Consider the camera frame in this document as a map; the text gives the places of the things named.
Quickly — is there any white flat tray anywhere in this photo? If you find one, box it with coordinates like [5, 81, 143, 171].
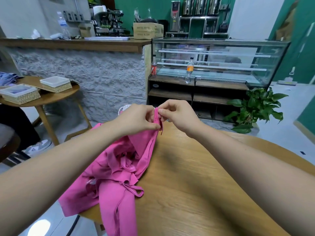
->
[84, 36, 131, 41]

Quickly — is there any small tan box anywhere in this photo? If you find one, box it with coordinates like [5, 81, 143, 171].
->
[79, 23, 95, 37]

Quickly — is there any pile of pink cloths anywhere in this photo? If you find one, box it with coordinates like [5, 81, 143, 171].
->
[58, 108, 164, 236]

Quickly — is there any clear bottle with orange label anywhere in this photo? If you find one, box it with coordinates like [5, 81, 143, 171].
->
[184, 57, 195, 85]

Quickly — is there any gray wall socket strip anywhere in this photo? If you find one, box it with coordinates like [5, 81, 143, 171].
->
[64, 10, 87, 23]

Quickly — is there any person's right hand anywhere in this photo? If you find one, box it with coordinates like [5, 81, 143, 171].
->
[157, 99, 202, 137]

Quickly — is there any white door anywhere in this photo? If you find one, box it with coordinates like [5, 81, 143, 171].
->
[227, 0, 286, 41]

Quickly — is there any wooden bar counter top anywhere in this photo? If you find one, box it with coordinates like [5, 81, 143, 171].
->
[0, 38, 152, 53]

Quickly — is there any white shoe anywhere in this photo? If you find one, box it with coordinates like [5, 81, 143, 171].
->
[22, 139, 52, 158]

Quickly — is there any metal urn stand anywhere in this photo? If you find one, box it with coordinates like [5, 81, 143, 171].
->
[165, 15, 222, 39]

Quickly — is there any brown round stool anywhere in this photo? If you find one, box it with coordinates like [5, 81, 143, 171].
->
[0, 123, 21, 163]

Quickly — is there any person's left hand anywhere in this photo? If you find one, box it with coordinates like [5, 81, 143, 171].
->
[114, 104, 162, 137]

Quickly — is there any steel drink urn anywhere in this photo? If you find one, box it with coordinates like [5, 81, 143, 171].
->
[194, 0, 206, 16]
[182, 0, 194, 17]
[207, 0, 221, 16]

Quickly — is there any glass display case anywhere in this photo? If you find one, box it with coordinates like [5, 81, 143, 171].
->
[151, 39, 291, 89]

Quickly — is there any blue cloth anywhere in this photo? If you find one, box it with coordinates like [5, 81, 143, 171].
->
[0, 71, 19, 87]

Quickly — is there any silver coffee machine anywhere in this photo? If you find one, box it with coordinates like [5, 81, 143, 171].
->
[91, 5, 130, 36]

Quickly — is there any small round wooden side table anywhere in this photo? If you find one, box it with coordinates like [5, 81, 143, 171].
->
[0, 76, 93, 146]

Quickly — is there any clear plastic water bottle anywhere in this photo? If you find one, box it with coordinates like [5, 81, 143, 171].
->
[56, 11, 71, 41]

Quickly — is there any green potted plant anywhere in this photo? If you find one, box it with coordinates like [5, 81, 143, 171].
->
[224, 87, 289, 135]

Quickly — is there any cardboard box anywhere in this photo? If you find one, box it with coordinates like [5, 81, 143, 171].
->
[133, 22, 165, 40]

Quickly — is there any white mop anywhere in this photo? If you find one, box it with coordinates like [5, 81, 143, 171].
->
[277, 22, 315, 87]

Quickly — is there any tall silver dispenser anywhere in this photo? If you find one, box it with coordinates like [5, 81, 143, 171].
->
[170, 0, 182, 32]

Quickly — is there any person's left forearm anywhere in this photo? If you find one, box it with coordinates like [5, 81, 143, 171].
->
[0, 120, 130, 236]

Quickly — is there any white woven plastic basket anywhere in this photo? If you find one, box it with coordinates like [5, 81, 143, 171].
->
[117, 104, 133, 115]

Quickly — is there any person's right forearm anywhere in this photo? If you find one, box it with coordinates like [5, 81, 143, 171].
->
[189, 120, 315, 236]

